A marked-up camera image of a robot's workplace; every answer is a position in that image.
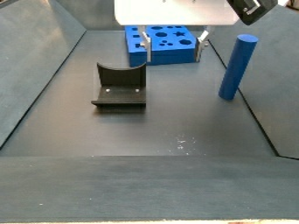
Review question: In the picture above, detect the blue foam shape board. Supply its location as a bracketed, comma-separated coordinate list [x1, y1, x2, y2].
[126, 25, 197, 67]

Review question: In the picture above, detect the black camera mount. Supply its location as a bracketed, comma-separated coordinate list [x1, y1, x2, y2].
[227, 0, 278, 25]

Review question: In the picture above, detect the black curved cradle stand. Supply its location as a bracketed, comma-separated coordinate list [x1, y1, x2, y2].
[91, 64, 146, 107]

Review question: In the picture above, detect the blue round cylinder peg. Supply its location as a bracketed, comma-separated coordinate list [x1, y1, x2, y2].
[219, 34, 258, 101]

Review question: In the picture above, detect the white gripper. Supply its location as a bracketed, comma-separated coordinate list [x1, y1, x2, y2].
[115, 0, 239, 62]

